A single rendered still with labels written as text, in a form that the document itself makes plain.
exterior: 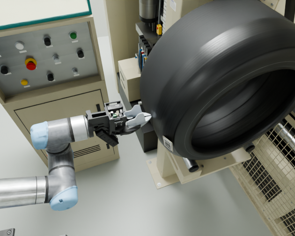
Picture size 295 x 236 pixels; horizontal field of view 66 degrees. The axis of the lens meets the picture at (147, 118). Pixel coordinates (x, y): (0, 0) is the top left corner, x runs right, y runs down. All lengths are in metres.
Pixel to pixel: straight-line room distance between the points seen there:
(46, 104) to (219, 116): 0.93
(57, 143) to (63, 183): 0.11
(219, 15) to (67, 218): 1.66
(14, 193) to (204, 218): 1.45
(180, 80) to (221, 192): 1.46
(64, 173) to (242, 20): 0.64
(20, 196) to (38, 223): 1.31
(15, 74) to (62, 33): 0.32
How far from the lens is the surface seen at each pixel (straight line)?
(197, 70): 0.61
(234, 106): 1.16
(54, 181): 0.70
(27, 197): 0.69
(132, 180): 1.94
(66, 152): 0.76
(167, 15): 1.00
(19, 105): 1.40
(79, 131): 0.69
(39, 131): 0.69
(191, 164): 0.98
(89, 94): 1.38
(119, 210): 1.86
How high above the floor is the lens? 1.77
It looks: 51 degrees down
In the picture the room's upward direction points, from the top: straight up
